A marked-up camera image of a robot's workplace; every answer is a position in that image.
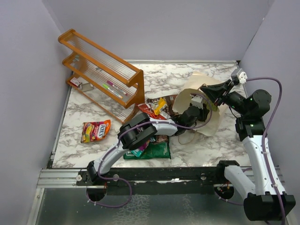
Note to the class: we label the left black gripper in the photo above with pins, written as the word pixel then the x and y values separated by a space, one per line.
pixel 203 113

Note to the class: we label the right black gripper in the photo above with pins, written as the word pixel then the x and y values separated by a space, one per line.
pixel 216 91

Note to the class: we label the beige paper bag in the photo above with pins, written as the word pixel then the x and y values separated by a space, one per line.
pixel 186 111

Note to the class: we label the brown sea salt bag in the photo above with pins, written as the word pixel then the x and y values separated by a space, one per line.
pixel 169 101

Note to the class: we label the red chips bag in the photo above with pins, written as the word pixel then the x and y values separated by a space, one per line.
pixel 146 108

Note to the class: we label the green chips bag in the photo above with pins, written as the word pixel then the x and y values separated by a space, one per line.
pixel 158 148

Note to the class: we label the teal snack bag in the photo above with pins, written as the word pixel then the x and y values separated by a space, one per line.
pixel 138 152

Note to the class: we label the orange red snack bag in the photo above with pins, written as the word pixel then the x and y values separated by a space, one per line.
pixel 95 131

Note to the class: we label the yellow green snack bag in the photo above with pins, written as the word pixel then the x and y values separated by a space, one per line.
pixel 160 106

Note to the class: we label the purple snack bag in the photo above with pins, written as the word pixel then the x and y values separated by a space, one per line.
pixel 144 146

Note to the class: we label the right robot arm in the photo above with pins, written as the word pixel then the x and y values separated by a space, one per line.
pixel 265 198

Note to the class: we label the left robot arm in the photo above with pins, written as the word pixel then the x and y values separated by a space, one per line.
pixel 135 133

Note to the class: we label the orange wooden shelf rack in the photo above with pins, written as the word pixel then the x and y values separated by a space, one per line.
pixel 91 63

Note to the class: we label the pink marker pen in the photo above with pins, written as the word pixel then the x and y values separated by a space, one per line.
pixel 117 88

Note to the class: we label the green marker pen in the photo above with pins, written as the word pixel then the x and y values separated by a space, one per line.
pixel 112 91

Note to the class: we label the red white small box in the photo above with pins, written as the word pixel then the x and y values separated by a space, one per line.
pixel 75 82

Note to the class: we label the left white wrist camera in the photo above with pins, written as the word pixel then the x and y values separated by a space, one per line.
pixel 197 101

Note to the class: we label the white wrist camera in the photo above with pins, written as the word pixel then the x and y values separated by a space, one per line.
pixel 239 76
pixel 197 101

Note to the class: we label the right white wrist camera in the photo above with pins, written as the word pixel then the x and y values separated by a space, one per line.
pixel 239 76

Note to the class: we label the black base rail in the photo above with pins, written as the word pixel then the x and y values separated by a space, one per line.
pixel 139 181

